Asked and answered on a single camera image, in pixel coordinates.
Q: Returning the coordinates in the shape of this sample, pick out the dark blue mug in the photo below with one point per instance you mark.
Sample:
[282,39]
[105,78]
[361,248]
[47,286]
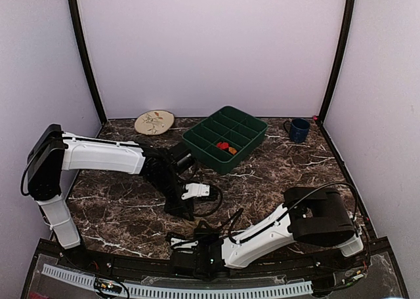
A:
[297,129]

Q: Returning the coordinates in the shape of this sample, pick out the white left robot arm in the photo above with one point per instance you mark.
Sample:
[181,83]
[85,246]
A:
[58,151]

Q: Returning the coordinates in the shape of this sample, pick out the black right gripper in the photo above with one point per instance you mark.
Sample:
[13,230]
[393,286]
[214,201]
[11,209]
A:
[177,235]

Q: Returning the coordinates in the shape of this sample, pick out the black left corner post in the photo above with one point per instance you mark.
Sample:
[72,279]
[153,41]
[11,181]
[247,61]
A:
[85,60]

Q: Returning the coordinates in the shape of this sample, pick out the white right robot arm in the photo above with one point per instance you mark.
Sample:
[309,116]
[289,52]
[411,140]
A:
[314,216]

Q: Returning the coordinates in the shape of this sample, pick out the black corner post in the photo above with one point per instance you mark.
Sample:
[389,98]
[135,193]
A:
[338,60]
[85,60]

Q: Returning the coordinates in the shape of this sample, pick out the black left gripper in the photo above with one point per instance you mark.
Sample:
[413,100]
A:
[176,209]

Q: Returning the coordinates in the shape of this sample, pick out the round wooden slice plate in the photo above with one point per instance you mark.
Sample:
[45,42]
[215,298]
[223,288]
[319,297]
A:
[154,122]

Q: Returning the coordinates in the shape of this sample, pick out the black front table rail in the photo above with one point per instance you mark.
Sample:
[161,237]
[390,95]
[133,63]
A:
[309,266]

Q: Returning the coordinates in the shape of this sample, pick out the red yellow argyle sock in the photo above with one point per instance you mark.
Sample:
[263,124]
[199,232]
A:
[225,146]

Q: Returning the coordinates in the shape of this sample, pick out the white slotted cable duct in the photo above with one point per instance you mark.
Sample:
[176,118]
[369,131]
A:
[164,287]

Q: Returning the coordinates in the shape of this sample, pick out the green divided organizer tray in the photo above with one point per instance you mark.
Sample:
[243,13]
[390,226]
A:
[229,124]

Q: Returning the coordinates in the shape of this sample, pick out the black right corner post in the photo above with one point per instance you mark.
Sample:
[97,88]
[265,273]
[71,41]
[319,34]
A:
[338,60]

